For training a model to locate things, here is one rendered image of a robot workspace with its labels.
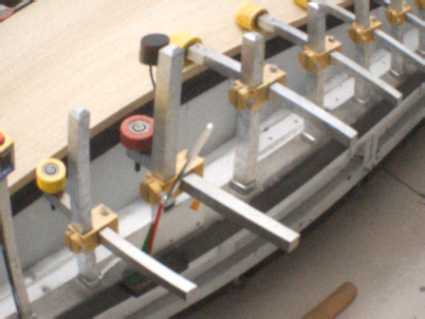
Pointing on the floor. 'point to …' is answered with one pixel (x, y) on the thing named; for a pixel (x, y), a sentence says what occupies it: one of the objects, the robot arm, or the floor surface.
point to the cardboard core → (333, 304)
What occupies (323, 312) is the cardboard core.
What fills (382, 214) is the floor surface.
